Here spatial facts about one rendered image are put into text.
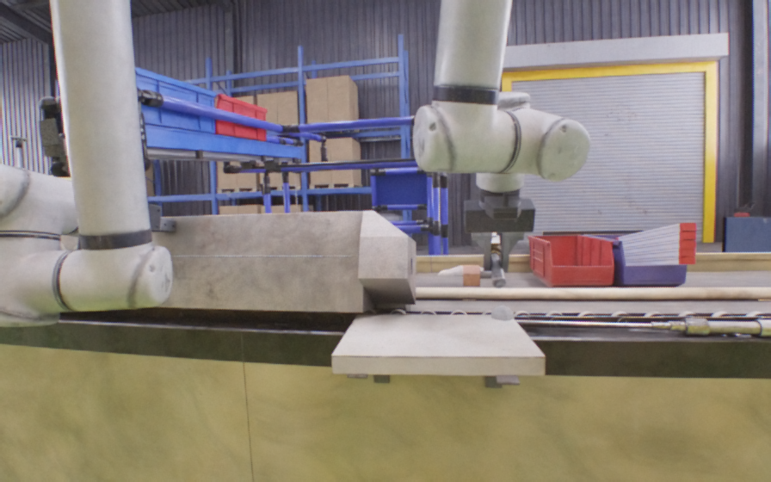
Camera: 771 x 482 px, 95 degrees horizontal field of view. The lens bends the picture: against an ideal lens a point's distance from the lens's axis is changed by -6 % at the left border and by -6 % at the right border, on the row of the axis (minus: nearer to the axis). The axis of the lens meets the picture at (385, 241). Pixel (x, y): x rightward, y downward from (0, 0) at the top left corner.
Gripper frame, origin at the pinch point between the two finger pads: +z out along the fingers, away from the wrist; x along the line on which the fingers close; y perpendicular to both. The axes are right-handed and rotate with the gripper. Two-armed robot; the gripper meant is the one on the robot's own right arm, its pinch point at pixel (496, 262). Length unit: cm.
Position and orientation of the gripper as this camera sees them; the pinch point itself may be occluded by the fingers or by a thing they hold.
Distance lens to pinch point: 82.8
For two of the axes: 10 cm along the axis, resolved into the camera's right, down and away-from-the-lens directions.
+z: 1.0, 8.7, 4.9
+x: -9.9, 0.1, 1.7
